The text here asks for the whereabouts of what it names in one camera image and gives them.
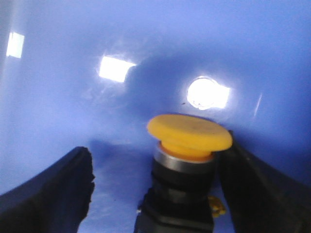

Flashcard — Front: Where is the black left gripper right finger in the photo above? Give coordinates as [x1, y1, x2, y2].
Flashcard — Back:
[218, 139, 311, 233]

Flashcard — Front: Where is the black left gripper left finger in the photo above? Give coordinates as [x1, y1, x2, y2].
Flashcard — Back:
[0, 147, 95, 233]

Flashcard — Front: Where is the yellow mushroom push button switch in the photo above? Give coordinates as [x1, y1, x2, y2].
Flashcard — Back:
[134, 114, 233, 233]

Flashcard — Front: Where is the blue plastic tray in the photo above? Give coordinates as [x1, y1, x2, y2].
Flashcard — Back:
[0, 0, 311, 233]

